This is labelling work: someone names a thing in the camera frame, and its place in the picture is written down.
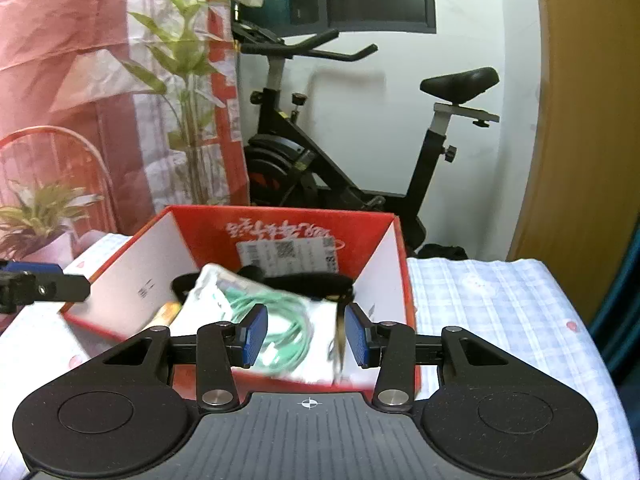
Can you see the blue checked blanket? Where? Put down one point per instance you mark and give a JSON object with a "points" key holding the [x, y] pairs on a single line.
{"points": [[500, 320]]}

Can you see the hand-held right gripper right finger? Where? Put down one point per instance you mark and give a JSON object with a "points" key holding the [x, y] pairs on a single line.
{"points": [[356, 335]]}

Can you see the wooden door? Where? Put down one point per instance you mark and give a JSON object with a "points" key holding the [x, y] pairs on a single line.
{"points": [[585, 135]]}

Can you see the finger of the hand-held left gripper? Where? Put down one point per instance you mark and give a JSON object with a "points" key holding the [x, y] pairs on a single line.
{"points": [[50, 287]]}

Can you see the red strawberry print box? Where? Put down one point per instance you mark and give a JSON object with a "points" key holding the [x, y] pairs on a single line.
{"points": [[385, 280]]}

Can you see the pink printed backdrop poster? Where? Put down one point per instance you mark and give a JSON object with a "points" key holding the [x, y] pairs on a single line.
{"points": [[75, 85]]}

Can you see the black exercise bike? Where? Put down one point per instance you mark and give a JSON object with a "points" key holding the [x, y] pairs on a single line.
{"points": [[290, 160]]}

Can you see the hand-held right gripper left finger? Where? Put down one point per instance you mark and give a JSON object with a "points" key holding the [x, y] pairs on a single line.
{"points": [[255, 335]]}

